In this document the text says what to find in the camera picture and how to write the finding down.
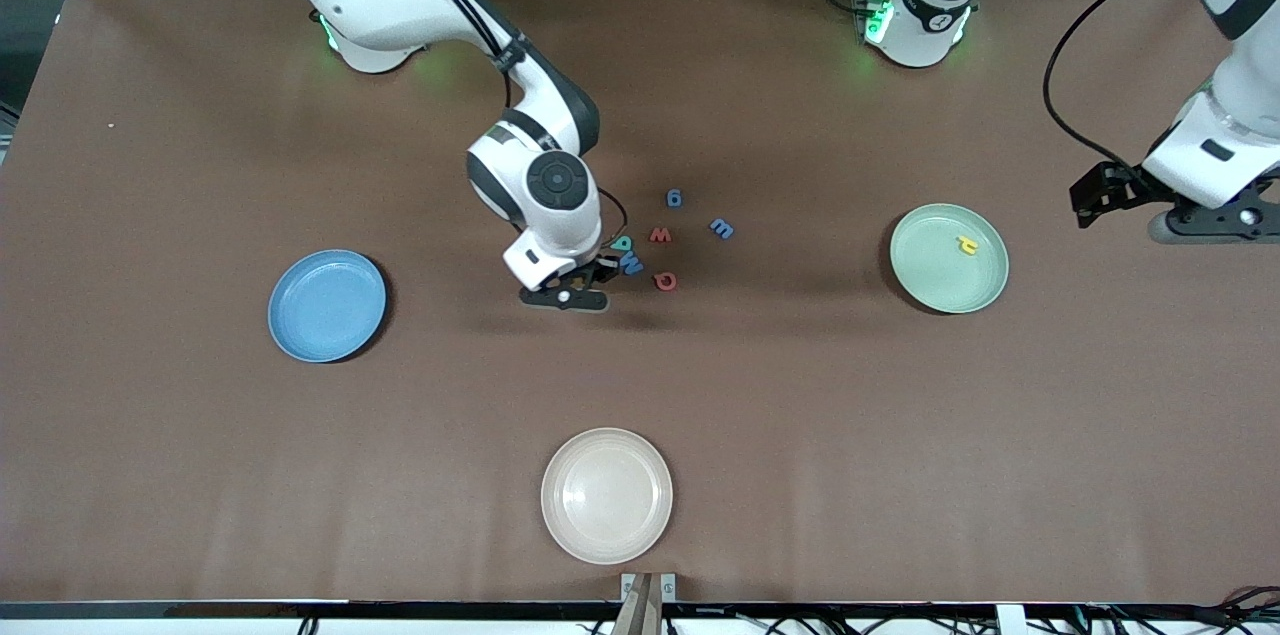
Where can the blue lowercase letter m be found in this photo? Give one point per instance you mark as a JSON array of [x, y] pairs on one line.
[[721, 229]]

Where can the blue plate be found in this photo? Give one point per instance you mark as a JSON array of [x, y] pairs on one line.
[[325, 307]]

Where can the blue uppercase letter M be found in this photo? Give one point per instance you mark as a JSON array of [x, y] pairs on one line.
[[633, 264]]

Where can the red uppercase letter Q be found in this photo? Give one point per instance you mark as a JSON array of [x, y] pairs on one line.
[[659, 281]]

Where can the tan wooden post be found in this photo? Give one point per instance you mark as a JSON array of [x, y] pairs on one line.
[[645, 615]]

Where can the beige plate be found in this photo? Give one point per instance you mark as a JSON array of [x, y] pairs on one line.
[[607, 497]]

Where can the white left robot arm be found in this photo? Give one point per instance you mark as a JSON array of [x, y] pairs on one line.
[[925, 15]]

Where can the teal uppercase letter R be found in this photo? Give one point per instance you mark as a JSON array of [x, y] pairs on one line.
[[623, 242]]

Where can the green plate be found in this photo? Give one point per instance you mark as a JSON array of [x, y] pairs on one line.
[[940, 280]]

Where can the yellow lowercase letter h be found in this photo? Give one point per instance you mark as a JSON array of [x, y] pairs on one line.
[[966, 243]]

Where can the grey metal mounting bracket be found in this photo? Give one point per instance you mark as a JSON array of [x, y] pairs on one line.
[[628, 583]]

